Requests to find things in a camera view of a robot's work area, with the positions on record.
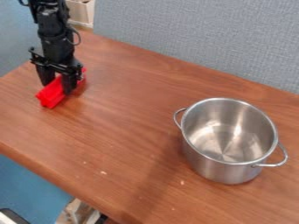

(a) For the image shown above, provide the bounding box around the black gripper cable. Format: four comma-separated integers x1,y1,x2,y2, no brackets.
67,25,83,47

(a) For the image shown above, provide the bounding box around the black and white object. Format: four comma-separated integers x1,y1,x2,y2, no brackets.
0,208,31,224

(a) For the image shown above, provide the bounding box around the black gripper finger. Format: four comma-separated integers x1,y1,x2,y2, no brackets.
62,73,78,95
37,66,55,86

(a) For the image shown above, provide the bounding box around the stainless steel pot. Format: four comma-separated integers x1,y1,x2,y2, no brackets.
173,97,289,185

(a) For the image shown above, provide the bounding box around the red rectangular block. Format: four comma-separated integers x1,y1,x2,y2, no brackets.
35,67,89,110

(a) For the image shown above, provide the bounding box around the wooden table leg frame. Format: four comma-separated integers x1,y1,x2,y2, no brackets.
55,199,101,224

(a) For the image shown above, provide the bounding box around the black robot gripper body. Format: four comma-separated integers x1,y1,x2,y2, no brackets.
29,0,83,80

